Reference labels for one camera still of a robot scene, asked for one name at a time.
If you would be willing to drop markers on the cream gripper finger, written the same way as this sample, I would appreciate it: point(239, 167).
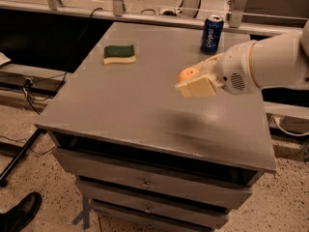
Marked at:
point(205, 85)
point(208, 64)

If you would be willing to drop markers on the black shoe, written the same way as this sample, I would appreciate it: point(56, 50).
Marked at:
point(19, 216)

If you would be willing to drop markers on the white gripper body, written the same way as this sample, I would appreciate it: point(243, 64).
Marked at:
point(234, 69)

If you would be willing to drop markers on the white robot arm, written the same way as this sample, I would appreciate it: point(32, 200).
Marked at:
point(278, 62)

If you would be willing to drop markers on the grey drawer cabinet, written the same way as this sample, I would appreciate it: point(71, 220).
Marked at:
point(143, 153)

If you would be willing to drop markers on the blue pepsi can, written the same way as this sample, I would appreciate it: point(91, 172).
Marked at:
point(211, 34)

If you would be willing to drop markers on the orange fruit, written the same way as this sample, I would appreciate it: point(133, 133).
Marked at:
point(187, 73)

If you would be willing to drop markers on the green yellow sponge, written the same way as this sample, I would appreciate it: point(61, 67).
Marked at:
point(119, 54)

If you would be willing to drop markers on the black stand leg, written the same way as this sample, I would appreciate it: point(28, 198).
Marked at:
point(16, 153)

